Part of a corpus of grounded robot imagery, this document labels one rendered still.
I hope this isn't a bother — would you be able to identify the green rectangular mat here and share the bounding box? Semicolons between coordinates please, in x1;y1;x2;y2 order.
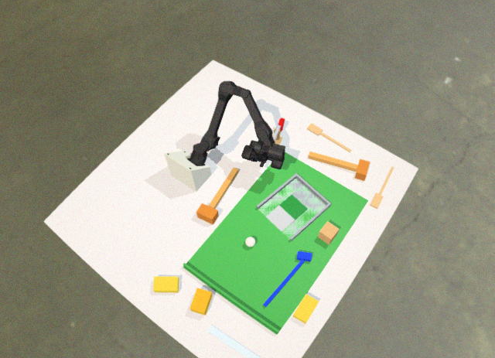
186;152;368;332

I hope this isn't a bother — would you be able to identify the white golf ball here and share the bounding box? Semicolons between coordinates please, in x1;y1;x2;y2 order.
245;237;255;247

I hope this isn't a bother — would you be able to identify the orange putter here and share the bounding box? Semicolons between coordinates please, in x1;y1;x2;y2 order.
196;168;238;224
308;152;370;181

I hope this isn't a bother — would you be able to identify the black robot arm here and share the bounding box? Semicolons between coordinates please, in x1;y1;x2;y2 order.
188;80;285;166

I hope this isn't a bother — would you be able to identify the blue golf putter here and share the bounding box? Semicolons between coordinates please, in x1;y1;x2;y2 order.
263;251;312;307

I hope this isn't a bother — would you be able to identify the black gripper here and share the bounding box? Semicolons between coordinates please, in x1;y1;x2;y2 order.
241;145;285;169

